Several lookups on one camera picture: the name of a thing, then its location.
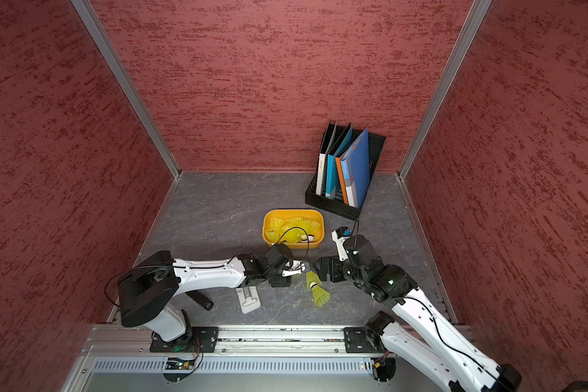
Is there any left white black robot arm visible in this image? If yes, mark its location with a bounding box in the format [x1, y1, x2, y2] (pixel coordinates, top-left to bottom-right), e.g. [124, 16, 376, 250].
[117, 243, 305, 345]

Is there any orange folder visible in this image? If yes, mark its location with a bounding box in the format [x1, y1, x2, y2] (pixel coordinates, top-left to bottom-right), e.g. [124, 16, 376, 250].
[336, 150, 352, 207]

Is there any teal folder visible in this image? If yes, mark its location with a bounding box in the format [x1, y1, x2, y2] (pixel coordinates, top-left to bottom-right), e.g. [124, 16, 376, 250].
[325, 123, 353, 199]

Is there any yellow shuttlecock top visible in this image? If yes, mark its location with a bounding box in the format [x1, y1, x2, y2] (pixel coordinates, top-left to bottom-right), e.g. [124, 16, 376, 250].
[264, 217, 287, 243]

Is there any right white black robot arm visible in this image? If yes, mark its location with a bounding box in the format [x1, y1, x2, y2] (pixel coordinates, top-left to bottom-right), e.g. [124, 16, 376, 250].
[311, 256, 522, 391]

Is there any yellow shuttlecock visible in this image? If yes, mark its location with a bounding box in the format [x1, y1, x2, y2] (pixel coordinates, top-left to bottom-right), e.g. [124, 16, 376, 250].
[310, 285, 331, 308]
[297, 218, 321, 243]
[306, 271, 321, 290]
[264, 217, 287, 243]

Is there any yellow plastic storage box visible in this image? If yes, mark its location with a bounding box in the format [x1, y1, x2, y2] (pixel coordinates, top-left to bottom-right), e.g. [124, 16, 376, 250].
[262, 209, 325, 250]

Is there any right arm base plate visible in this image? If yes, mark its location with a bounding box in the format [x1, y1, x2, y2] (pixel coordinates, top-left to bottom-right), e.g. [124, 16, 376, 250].
[344, 323, 413, 354]

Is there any blue folder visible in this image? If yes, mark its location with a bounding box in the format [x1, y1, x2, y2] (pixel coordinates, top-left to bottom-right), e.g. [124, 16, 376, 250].
[341, 129, 370, 208]

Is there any white phone stand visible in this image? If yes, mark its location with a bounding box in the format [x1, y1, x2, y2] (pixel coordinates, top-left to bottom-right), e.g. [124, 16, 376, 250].
[236, 287, 261, 315]

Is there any black file rack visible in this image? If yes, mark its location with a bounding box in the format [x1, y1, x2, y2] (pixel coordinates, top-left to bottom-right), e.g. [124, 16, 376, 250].
[305, 123, 385, 221]

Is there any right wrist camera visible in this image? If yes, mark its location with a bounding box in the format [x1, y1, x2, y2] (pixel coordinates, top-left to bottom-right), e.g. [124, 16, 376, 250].
[331, 226, 367, 262]

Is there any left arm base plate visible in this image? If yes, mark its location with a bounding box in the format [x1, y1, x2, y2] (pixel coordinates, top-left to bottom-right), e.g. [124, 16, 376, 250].
[150, 327, 220, 354]

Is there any white folder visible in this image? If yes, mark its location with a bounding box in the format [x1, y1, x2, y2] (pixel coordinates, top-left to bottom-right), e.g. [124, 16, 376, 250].
[315, 122, 336, 196]

